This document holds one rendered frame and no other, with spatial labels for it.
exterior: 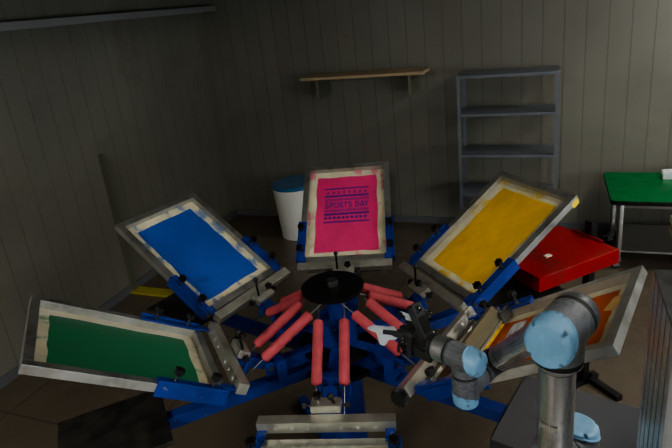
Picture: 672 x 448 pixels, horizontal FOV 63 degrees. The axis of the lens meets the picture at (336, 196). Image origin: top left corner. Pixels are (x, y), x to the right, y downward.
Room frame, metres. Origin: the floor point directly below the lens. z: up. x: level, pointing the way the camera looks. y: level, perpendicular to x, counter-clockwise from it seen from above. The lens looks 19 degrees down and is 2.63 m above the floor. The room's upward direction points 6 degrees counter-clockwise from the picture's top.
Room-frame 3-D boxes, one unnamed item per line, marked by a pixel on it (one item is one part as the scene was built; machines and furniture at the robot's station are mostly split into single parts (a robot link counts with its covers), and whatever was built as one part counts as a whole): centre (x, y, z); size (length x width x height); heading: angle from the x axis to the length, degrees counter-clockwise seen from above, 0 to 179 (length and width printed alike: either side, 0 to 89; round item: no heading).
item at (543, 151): (5.51, -1.83, 0.91); 0.96 x 0.40 x 1.82; 67
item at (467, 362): (1.30, -0.31, 1.65); 0.11 x 0.08 x 0.09; 43
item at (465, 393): (1.31, -0.32, 1.56); 0.11 x 0.08 x 0.11; 133
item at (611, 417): (1.75, -0.82, 0.95); 0.48 x 0.44 x 0.01; 53
